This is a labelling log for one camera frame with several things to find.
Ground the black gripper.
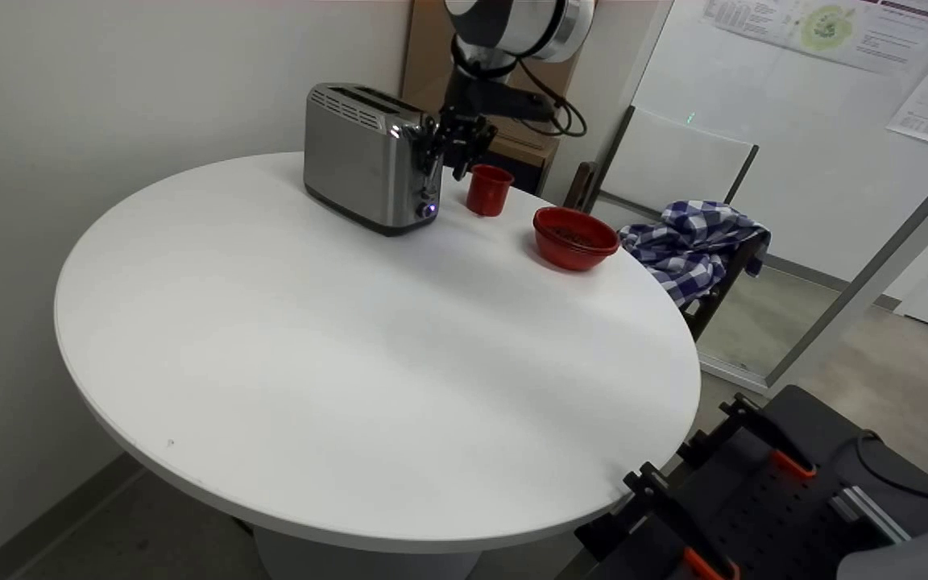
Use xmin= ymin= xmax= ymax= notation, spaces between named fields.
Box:
xmin=411 ymin=72 xmax=555 ymax=179

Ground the silver two-slot toaster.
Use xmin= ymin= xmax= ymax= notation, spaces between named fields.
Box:
xmin=303 ymin=81 xmax=448 ymax=238

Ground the small red cup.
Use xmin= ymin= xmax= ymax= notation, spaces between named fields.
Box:
xmin=464 ymin=162 xmax=520 ymax=222

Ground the dark leaning stick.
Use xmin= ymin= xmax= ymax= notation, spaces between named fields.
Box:
xmin=564 ymin=103 xmax=642 ymax=214

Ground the red bowl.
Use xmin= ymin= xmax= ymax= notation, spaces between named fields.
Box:
xmin=530 ymin=202 xmax=623 ymax=272

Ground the white leaning board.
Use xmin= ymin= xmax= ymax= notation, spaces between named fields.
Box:
xmin=596 ymin=103 xmax=764 ymax=219

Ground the blue white checkered cloth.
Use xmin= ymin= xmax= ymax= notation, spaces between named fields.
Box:
xmin=618 ymin=196 xmax=772 ymax=315

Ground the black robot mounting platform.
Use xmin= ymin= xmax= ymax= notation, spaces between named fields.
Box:
xmin=579 ymin=380 xmax=928 ymax=580

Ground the short silver extrusion bar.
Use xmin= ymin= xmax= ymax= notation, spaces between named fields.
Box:
xmin=824 ymin=481 xmax=917 ymax=547

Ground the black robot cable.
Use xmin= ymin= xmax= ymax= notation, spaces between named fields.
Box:
xmin=511 ymin=55 xmax=593 ymax=140

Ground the wall poster with green circle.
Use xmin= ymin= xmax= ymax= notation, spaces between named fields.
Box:
xmin=699 ymin=0 xmax=928 ymax=81

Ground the black clamp with orange handle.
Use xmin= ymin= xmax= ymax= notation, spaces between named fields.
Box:
xmin=678 ymin=393 xmax=823 ymax=488
xmin=574 ymin=456 xmax=745 ymax=580

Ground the aluminium frame bar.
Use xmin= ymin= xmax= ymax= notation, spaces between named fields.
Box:
xmin=760 ymin=139 xmax=928 ymax=396

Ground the thin black floor cable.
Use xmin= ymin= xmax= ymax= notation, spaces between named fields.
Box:
xmin=853 ymin=427 xmax=928 ymax=499

